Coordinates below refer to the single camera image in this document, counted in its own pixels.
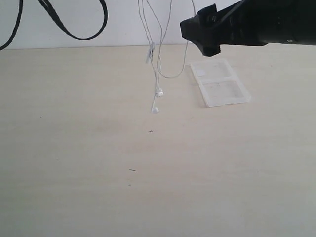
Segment white wired earphones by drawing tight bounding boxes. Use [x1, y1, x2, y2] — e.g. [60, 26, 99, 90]
[137, 0, 196, 115]

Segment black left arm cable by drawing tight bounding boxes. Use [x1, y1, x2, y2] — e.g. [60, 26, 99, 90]
[0, 0, 109, 51]

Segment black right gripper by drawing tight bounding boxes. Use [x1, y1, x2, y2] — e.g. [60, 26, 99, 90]
[180, 0, 316, 57]

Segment clear plastic storage case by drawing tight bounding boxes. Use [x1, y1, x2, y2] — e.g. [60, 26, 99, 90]
[190, 59, 251, 108]

